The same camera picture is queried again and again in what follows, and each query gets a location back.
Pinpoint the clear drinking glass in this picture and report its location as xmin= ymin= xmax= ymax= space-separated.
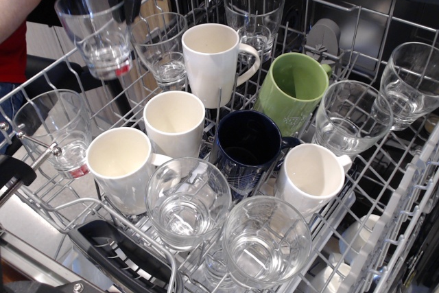
xmin=54 ymin=0 xmax=132 ymax=80

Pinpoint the tilted clear glass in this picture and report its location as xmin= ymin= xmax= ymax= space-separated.
xmin=131 ymin=12 xmax=188 ymax=91

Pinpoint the clear glass back centre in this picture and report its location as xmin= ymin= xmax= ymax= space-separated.
xmin=224 ymin=0 xmax=285 ymax=62

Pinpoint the clear glass far left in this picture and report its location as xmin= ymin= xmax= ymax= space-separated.
xmin=12 ymin=89 xmax=92 ymax=179

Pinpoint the white mug front left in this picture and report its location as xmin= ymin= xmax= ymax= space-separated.
xmin=86 ymin=127 xmax=171 ymax=215

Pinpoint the green ceramic mug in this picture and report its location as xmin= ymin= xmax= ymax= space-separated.
xmin=253 ymin=52 xmax=332 ymax=136

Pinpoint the dark blue mug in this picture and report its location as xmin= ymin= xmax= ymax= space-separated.
xmin=209 ymin=110 xmax=300 ymax=200

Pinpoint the black clamp with metal screw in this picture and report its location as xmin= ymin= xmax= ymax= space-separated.
xmin=1 ymin=124 xmax=62 ymax=207

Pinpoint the clear glass front centre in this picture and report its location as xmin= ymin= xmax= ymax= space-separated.
xmin=145 ymin=157 xmax=232 ymax=251

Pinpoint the clear glass right middle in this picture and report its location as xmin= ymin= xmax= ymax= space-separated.
xmin=312 ymin=80 xmax=393 ymax=159

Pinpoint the white mug front right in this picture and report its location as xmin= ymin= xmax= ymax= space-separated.
xmin=274 ymin=143 xmax=352 ymax=220

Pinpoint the clear glass front bottom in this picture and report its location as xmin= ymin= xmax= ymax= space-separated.
xmin=222 ymin=196 xmax=312 ymax=289

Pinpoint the clear glass far right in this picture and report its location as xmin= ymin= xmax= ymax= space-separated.
xmin=379 ymin=42 xmax=438 ymax=131

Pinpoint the tall white mug with handle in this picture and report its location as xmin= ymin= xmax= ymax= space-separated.
xmin=182 ymin=23 xmax=261 ymax=109

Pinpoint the white handleless cup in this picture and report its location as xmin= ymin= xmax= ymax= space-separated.
xmin=143 ymin=91 xmax=205 ymax=159

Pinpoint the grey wire dishwasher rack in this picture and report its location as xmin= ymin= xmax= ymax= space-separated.
xmin=1 ymin=0 xmax=438 ymax=292

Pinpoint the black rack handle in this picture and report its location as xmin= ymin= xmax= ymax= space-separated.
xmin=69 ymin=220 xmax=182 ymax=292

